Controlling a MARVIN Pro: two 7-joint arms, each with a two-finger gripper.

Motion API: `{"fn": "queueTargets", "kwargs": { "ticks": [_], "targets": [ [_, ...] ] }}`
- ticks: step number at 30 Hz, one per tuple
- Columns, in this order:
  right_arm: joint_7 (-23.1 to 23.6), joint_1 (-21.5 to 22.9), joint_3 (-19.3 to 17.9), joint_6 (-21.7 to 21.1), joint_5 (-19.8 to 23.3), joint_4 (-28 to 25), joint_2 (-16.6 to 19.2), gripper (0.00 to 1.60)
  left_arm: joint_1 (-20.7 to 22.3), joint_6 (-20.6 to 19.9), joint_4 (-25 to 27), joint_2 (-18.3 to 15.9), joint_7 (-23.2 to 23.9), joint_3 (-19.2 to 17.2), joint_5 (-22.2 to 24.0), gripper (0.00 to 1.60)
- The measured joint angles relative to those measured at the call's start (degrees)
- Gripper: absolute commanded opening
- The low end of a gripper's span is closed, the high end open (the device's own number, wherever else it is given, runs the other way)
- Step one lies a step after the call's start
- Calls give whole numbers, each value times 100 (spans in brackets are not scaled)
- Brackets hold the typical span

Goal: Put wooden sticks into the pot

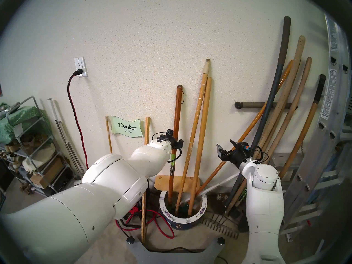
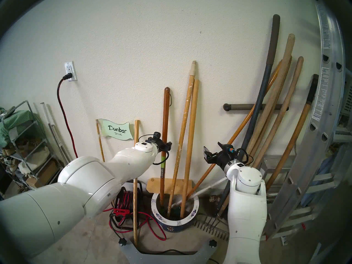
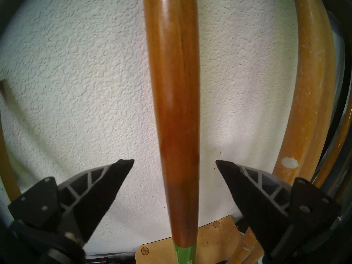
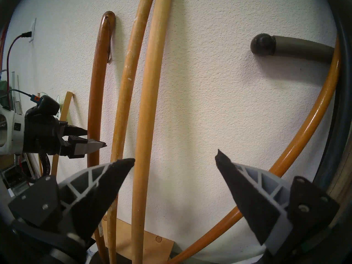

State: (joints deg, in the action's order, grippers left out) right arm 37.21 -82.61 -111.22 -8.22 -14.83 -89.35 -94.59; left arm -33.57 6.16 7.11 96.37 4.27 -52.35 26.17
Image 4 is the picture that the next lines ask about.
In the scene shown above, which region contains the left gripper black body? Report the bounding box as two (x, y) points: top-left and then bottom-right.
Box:
(23, 95), (70, 157)

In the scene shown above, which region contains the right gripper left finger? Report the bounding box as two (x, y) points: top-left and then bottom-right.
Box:
(58, 158), (136, 241)

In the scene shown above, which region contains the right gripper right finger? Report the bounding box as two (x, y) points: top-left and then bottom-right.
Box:
(215, 149), (293, 255)

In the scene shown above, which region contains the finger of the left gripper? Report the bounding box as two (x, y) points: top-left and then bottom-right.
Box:
(64, 125), (88, 137)
(67, 135), (107, 159)

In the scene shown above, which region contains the dark brown handle green label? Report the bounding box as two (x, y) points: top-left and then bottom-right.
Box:
(87, 11), (116, 264)

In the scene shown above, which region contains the paint-speckled pole with threaded tip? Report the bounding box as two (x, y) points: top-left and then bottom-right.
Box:
(107, 0), (156, 264)

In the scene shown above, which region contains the plain light wooden dowel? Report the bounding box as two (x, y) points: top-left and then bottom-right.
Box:
(131, 0), (174, 264)

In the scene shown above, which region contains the flat light wooden slat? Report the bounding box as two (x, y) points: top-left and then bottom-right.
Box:
(51, 91), (73, 176)

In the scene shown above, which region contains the light wooden board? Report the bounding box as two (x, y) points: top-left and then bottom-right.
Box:
(93, 215), (175, 264)

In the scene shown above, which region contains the metal wire shelf rack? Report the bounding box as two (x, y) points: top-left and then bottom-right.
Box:
(0, 155), (36, 196)

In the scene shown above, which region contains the black and red power cord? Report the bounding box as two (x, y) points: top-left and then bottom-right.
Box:
(6, 31), (32, 107)

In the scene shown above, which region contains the thick weathered wooden handle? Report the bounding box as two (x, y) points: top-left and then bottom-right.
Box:
(327, 153), (352, 203)

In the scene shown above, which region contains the white wall outlet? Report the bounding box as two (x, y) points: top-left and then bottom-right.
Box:
(28, 18), (37, 43)

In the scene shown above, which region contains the long dark grey handle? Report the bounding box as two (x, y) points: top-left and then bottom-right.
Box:
(313, 0), (352, 192)

